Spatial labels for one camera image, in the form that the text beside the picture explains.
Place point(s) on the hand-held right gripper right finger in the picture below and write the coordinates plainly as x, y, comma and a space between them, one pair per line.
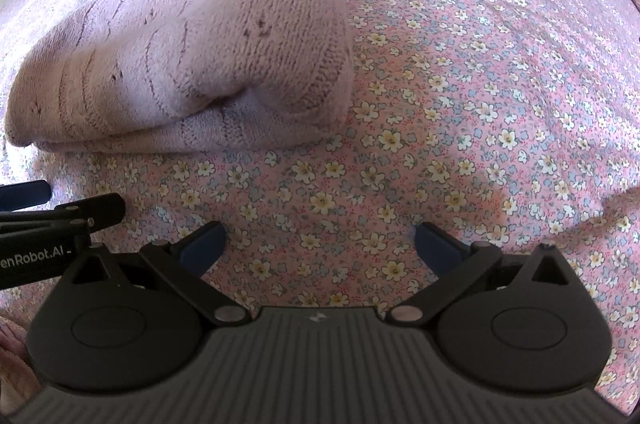
435, 246

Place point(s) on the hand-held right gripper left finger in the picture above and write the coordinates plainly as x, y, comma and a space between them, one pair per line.
202, 244

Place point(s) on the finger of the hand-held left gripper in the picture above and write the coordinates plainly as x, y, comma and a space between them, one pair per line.
95, 209
25, 195

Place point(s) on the pink knit sweater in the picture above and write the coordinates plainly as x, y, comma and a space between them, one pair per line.
200, 29

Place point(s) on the person's left hand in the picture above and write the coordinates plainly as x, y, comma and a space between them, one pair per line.
12, 364

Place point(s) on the pink floral bed sheet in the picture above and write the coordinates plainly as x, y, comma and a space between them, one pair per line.
450, 104

